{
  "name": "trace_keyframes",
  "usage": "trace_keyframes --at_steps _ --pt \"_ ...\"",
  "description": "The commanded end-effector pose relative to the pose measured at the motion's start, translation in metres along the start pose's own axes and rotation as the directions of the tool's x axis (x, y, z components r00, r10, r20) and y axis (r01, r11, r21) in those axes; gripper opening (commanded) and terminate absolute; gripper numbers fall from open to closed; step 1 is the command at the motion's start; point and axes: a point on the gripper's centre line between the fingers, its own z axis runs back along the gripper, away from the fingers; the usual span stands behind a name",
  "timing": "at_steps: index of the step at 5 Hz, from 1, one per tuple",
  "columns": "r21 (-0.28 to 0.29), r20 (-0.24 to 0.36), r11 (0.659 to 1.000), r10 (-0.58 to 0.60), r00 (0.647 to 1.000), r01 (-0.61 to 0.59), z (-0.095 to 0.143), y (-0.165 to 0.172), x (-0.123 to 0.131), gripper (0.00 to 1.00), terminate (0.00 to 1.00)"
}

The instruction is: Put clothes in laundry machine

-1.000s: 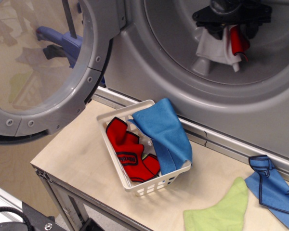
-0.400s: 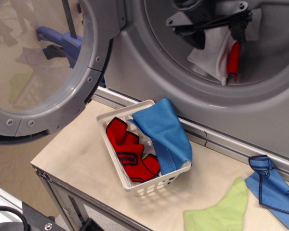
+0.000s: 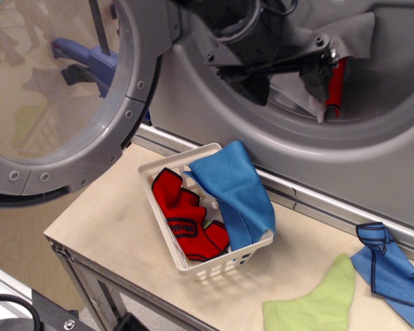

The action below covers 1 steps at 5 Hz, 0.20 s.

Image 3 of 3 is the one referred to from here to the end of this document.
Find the light green cloth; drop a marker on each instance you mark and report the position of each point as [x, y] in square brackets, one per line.
[326, 307]

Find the grey cloth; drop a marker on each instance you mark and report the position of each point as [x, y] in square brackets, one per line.
[350, 37]

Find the red shirt with black trim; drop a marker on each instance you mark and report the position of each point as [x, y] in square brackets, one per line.
[185, 217]

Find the blue shirt with black outline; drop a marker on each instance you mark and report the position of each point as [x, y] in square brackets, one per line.
[387, 270]

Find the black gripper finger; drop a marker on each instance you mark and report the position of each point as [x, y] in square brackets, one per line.
[316, 78]
[254, 88]

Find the white plastic laundry basket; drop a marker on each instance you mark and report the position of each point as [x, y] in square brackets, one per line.
[196, 270]

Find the grey round machine door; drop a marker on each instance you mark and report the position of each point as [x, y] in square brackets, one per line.
[76, 80]

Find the aluminium table frame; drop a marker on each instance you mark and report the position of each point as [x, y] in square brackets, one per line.
[101, 245]

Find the grey toy washing machine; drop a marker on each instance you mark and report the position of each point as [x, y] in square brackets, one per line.
[364, 157]

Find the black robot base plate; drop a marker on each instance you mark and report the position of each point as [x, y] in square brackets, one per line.
[32, 311]

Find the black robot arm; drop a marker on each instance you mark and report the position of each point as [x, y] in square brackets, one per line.
[232, 21]

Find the small red cloth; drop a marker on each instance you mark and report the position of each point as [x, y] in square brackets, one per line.
[335, 90]

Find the plain blue cloth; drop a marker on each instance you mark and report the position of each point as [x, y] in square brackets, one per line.
[230, 178]

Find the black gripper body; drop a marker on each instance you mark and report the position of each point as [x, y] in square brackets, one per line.
[294, 52]

